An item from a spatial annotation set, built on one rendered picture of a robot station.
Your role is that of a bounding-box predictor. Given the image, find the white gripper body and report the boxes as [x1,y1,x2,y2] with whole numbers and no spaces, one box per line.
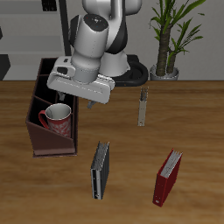
[46,67,116,105]

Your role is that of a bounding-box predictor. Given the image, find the red and white mug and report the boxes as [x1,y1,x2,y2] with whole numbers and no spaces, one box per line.
[38,102,73,139]

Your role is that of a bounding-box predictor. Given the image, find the dark brown desk caddy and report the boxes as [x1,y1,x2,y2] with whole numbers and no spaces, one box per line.
[25,57,80,158]

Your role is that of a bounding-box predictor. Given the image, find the black book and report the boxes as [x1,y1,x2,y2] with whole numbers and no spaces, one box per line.
[90,141,111,200]

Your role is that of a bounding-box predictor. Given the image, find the red book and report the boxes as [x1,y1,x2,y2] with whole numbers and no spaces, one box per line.
[152,148,184,208]

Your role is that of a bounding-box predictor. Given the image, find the green pot plant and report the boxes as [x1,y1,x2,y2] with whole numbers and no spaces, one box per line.
[149,0,207,81]

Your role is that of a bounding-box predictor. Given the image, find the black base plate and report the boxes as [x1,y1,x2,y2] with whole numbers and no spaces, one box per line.
[113,53,150,88]

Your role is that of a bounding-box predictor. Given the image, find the white wall shelf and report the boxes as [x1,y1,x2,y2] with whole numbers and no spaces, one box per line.
[0,0,72,81]

